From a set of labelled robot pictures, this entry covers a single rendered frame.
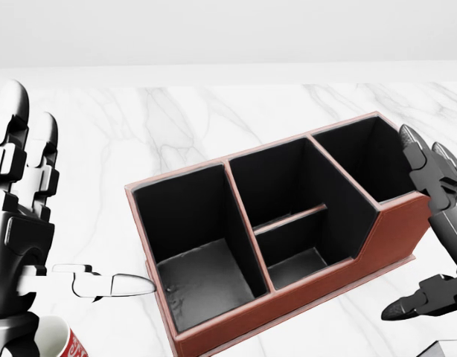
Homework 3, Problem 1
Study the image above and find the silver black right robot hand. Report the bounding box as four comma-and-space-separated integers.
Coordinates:
380, 123, 457, 322

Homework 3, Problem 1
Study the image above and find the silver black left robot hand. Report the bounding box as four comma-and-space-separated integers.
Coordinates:
0, 79, 157, 321

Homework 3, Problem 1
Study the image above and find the red-brown desk caddy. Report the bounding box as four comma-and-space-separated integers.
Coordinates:
124, 111, 435, 357

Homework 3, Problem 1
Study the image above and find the flat grey book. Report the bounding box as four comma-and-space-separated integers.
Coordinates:
415, 339, 448, 357

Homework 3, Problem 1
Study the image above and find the red and white mug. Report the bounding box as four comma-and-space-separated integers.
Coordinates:
32, 315, 89, 357

